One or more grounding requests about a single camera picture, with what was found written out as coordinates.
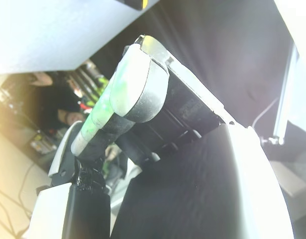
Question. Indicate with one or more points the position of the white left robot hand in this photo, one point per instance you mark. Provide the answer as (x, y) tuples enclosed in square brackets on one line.
[(192, 186)]

